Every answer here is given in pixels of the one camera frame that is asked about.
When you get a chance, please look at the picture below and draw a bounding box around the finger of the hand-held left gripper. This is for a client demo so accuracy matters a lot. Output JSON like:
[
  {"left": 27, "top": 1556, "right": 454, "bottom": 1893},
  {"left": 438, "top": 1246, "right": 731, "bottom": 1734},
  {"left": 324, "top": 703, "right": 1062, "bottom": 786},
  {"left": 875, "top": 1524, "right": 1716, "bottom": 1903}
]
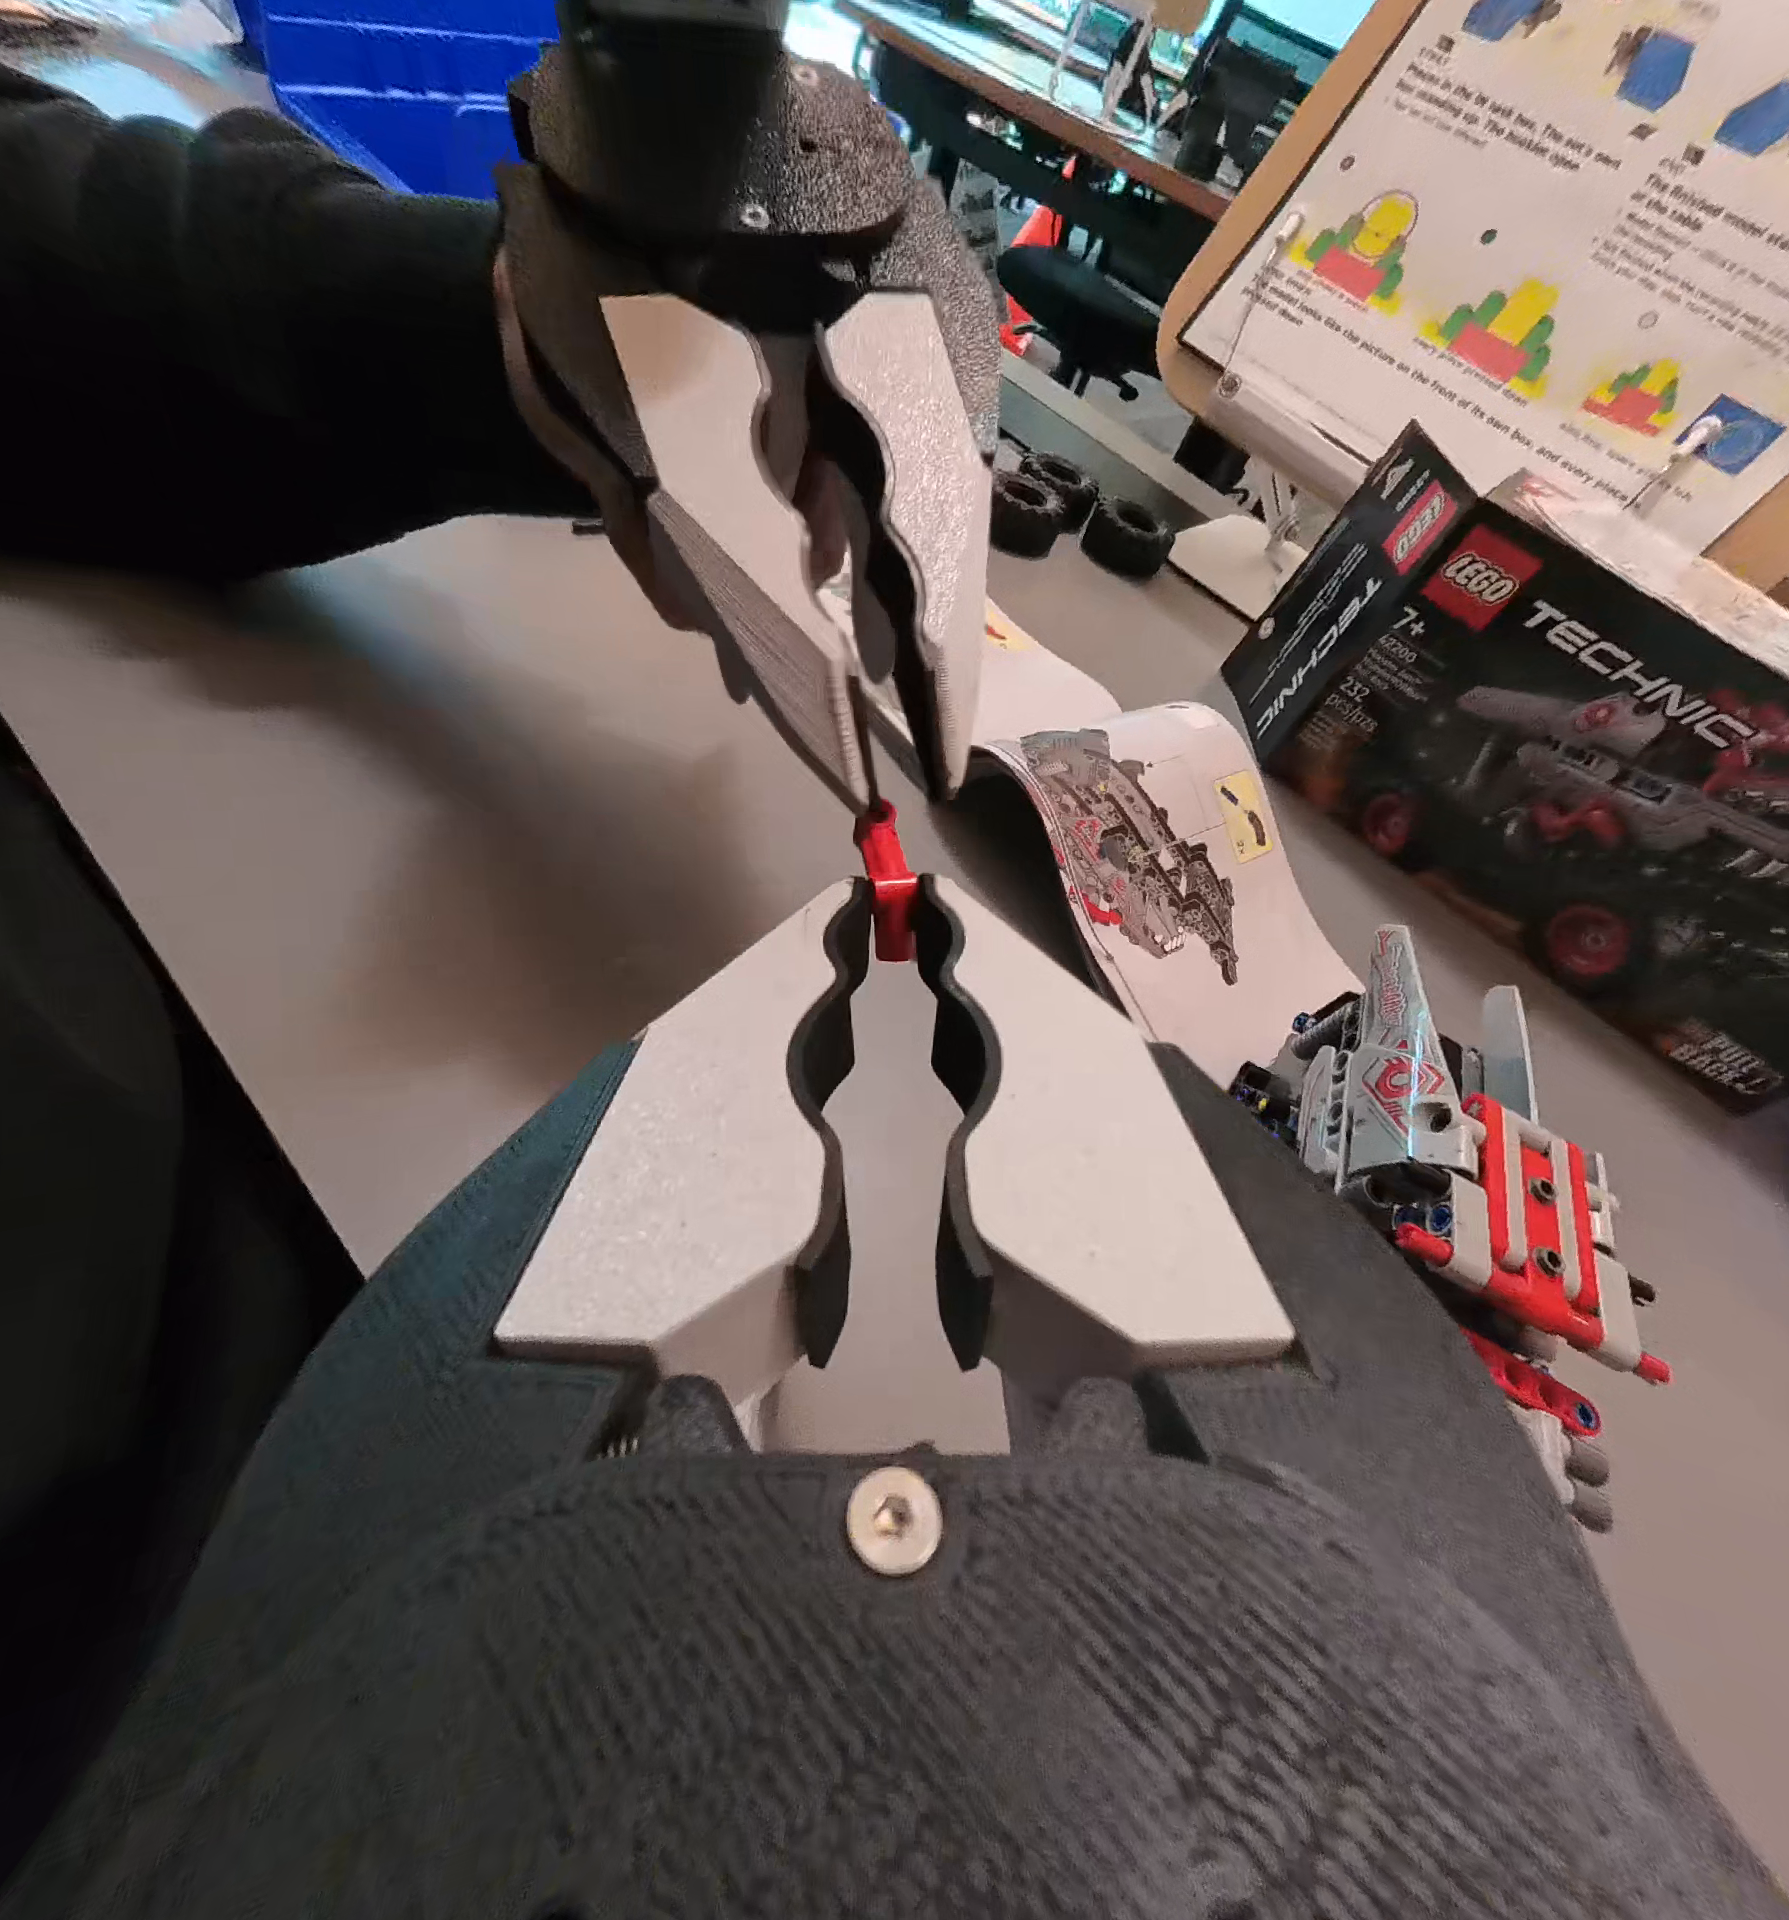
[
  {"left": 596, "top": 288, "right": 878, "bottom": 814},
  {"left": 814, "top": 288, "right": 998, "bottom": 799}
]

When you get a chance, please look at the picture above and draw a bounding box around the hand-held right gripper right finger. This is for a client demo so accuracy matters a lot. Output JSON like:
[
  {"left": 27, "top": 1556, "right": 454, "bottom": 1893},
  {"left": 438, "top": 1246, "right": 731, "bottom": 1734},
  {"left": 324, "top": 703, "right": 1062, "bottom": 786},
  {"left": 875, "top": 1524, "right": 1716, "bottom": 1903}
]
[{"left": 914, "top": 875, "right": 1302, "bottom": 1374}]

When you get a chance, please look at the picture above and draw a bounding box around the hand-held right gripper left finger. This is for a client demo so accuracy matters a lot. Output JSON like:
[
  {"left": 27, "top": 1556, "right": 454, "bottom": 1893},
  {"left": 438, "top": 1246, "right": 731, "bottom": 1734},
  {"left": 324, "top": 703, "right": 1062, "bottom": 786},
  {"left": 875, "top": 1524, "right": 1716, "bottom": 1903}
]
[{"left": 489, "top": 876, "right": 868, "bottom": 1377}]

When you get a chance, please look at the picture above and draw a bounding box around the grey red toy truck model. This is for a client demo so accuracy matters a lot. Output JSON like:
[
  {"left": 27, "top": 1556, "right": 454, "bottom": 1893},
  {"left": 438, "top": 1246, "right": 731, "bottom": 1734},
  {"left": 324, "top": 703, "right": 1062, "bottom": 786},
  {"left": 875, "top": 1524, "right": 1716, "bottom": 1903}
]
[{"left": 1232, "top": 923, "right": 1676, "bottom": 1531}]

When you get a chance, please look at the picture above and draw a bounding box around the person's left forearm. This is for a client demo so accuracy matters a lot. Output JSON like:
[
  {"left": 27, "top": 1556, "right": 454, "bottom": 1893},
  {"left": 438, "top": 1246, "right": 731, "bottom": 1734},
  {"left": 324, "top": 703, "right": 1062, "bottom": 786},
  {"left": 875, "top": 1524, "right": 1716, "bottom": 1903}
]
[{"left": 0, "top": 44, "right": 596, "bottom": 586}]

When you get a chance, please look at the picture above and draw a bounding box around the grey desk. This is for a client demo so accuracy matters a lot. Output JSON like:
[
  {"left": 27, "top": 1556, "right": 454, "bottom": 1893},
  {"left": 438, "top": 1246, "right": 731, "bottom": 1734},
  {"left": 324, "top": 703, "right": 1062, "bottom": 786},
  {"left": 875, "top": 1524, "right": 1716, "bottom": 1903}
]
[{"left": 0, "top": 346, "right": 1789, "bottom": 1920}]

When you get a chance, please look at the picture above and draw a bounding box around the person's left hand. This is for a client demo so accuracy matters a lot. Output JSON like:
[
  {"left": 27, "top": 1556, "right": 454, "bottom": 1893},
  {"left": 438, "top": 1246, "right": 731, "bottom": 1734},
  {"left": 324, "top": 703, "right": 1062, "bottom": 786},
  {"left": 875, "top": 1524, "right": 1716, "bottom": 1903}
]
[{"left": 603, "top": 488, "right": 725, "bottom": 641}]

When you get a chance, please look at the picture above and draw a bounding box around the black office chair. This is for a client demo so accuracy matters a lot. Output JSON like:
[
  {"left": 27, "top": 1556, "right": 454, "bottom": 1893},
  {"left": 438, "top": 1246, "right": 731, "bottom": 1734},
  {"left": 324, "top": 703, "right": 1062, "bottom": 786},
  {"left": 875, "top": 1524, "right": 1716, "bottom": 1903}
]
[{"left": 997, "top": 241, "right": 1162, "bottom": 403}]

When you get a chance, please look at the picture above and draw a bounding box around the blue plastic bin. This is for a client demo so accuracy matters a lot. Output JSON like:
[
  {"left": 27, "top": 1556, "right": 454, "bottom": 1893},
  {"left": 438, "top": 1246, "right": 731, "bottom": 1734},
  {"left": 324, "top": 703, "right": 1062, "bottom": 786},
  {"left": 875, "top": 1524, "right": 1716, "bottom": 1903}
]
[{"left": 234, "top": 0, "right": 567, "bottom": 198}]

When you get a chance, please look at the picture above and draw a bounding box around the building instruction booklet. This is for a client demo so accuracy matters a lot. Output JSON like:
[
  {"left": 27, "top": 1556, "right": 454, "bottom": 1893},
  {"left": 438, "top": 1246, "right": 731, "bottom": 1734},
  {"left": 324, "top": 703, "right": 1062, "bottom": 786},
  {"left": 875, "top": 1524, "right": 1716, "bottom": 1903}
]
[{"left": 818, "top": 583, "right": 1369, "bottom": 1090}]

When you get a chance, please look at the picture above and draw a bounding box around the white board stand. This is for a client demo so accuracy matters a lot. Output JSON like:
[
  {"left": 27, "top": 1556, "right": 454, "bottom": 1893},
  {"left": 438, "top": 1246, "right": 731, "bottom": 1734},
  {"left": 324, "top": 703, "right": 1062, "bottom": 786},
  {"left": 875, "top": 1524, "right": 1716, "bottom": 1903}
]
[{"left": 1171, "top": 427, "right": 1383, "bottom": 618}]

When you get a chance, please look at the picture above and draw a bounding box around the wooden background table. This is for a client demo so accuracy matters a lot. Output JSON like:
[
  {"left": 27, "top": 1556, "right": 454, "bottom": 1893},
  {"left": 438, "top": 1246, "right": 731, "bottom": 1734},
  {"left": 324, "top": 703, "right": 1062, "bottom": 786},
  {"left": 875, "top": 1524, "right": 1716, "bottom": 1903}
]
[{"left": 833, "top": 0, "right": 1239, "bottom": 217}]

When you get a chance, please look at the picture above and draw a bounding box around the black toy set box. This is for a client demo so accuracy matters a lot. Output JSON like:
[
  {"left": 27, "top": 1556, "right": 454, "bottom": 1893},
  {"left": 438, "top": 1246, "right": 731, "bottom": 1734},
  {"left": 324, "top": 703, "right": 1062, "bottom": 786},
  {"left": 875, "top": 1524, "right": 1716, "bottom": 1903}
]
[{"left": 1220, "top": 420, "right": 1789, "bottom": 1114}]

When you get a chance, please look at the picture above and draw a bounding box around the instruction board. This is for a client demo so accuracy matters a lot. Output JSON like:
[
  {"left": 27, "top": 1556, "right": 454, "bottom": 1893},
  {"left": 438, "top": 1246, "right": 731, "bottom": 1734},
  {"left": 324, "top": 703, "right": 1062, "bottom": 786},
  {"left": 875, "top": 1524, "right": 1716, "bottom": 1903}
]
[{"left": 1155, "top": 0, "right": 1789, "bottom": 548}]

